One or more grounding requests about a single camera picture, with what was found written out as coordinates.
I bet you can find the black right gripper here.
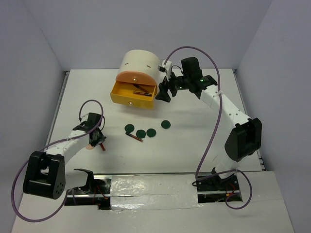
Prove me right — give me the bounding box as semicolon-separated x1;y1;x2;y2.
155;68;190;102

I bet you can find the red lip gloss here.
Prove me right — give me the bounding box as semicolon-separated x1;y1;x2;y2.
125;132;143;142
100;143;106;151
133;91;152;97
133;83;149;93

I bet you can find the orange top drawer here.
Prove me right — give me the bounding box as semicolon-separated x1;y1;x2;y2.
116;71;157;86

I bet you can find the yellow drawer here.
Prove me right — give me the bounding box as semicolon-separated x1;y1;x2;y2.
110;81;157;109

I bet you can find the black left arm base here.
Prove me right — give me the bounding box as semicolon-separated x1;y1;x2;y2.
65;168;111;210

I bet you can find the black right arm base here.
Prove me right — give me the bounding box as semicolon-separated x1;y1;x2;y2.
192;174;242;203

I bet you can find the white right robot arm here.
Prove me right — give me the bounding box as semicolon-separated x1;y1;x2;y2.
155;57;262;190

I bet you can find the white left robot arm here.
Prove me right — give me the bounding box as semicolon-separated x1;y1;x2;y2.
23;113;106;200

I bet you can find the peach round makeup puff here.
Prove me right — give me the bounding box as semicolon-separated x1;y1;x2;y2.
86;144;94;150

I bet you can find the green round pad rightmost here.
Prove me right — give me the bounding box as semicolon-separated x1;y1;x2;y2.
161;120;171;129

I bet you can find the red lip gloss by pads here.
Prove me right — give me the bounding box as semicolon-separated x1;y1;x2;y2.
125;132;143;142

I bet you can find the green round pad leftmost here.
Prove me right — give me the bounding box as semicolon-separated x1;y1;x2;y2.
124;124;135;133

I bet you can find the green round pad folded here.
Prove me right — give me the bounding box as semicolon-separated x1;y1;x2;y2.
136;130;146;139

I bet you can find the cream round drawer cabinet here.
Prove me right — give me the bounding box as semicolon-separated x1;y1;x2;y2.
118;50;161;81

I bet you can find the clear plastic sheet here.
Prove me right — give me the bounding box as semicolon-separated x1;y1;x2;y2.
110;175;199;210

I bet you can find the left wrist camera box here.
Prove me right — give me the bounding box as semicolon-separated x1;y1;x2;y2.
79;113;89;122

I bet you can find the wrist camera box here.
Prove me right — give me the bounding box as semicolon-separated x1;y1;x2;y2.
79;113;89;122
157;60;172;82

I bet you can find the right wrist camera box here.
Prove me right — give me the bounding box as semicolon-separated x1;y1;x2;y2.
157;60;172;82

